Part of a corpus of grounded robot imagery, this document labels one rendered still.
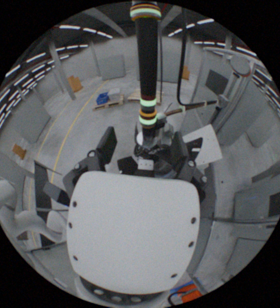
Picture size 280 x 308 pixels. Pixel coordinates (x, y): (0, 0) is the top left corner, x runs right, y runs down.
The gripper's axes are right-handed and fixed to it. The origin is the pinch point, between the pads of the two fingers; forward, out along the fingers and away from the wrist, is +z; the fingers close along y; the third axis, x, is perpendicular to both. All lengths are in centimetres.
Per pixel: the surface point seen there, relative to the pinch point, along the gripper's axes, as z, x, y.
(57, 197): -16, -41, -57
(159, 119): 13.7, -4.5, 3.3
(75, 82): 613, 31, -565
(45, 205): -54, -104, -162
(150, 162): 21.5, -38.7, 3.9
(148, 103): 10.6, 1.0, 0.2
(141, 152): 23.8, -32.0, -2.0
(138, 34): 8.4, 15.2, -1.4
